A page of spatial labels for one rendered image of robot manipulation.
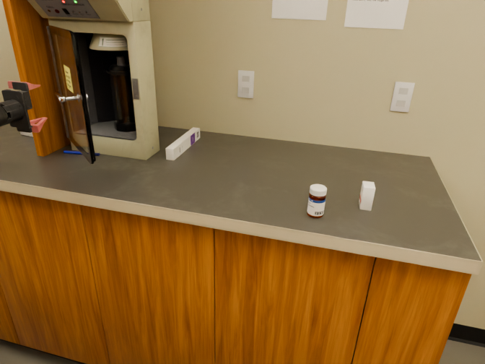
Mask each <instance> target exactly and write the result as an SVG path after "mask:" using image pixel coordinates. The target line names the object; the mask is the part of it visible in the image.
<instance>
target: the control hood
mask: <svg viewBox="0 0 485 364"><path fill-rule="evenodd" d="M28 2H29V3H30V4H31V5H32V6H33V8H34V9H35V10H36V11H37V12H38V13H39V15H40V16H41V17H43V18H50V19H65V20H97V21H113V22H132V21H133V15H132V7H131V0H88V2H89V3H90V4H91V6H92V8H93V9H94V10H95V11H96V13H97V15H98V16H99V18H100V19H95V18H78V17H49V16H48V15H47V14H46V13H45V12H44V11H43V10H42V8H41V7H40V6H39V5H38V3H37V2H36V1H35V0H28Z"/></svg>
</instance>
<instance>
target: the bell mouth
mask: <svg viewBox="0 0 485 364"><path fill-rule="evenodd" d="M89 48H90V49H93V50H99V51H128V43H127V39H126V37H125V36H124V35H114V34H100V33H93V36H92V40H91V43H90V45H89Z"/></svg>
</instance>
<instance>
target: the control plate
mask: <svg viewBox="0 0 485 364"><path fill-rule="evenodd" d="M35 1H36V2H37V3H38V5H39V6H40V7H41V8H42V10H43V11H44V12H45V13H46V14H47V15H48V16H49V17H78V18H95V19H100V18H99V16H98V15H97V13H96V11H95V10H94V9H93V8H92V6H91V4H90V3H89V2H88V0H64V1H65V2H66V3H63V2H62V0H35ZM74 1H77V3H75V2H74ZM48 9H49V10H51V12H49V11H48ZM55 9H57V10H58V11H60V12H59V13H56V12H55ZM62 9H67V11H68V12H69V13H70V14H65V12H64V11H63V10H62ZM72 10H74V11H75V12H74V13H73V12H72ZM79 11H81V13H79ZM85 11H88V13H86V12H85Z"/></svg>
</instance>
